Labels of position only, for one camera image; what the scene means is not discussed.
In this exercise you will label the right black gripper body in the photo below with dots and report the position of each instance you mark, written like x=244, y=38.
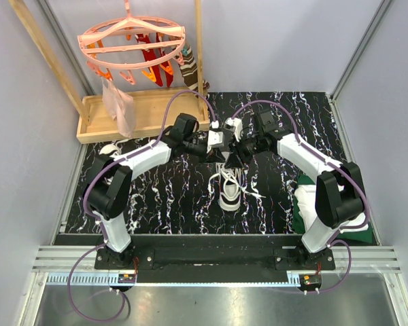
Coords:
x=246, y=148

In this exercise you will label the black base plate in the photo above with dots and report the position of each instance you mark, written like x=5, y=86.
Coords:
x=212, y=265

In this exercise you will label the translucent plastic bag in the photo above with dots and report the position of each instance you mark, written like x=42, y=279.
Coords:
x=121, y=108

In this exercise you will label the green folded cloth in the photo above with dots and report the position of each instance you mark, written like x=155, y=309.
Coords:
x=357, y=236

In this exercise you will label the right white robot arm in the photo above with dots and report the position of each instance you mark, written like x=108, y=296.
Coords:
x=333, y=204

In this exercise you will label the red sock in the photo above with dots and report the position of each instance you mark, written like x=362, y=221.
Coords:
x=165, y=66
x=152, y=72

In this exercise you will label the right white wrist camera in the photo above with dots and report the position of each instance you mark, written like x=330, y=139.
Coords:
x=235, y=126

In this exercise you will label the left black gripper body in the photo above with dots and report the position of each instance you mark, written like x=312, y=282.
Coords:
x=199, y=150

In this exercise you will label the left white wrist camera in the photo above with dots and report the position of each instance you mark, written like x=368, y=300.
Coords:
x=215, y=137

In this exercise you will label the black marble mat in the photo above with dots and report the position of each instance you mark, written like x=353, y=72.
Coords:
x=174, y=199

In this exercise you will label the white shoelace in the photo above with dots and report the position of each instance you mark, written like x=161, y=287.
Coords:
x=245, y=190

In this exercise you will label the brown striped sock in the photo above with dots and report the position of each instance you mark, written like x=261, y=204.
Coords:
x=189, y=68

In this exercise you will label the pink round clip hanger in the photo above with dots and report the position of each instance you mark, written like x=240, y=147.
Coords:
x=111, y=45

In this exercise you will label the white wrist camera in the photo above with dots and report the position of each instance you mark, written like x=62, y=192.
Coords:
x=235, y=126
x=215, y=137

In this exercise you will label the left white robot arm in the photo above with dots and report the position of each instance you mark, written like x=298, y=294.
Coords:
x=110, y=177

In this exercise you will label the wooden tray rack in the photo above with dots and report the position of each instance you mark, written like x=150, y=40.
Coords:
x=155, y=107

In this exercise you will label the white sneaker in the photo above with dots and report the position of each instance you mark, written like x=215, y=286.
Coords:
x=110, y=150
x=226, y=204

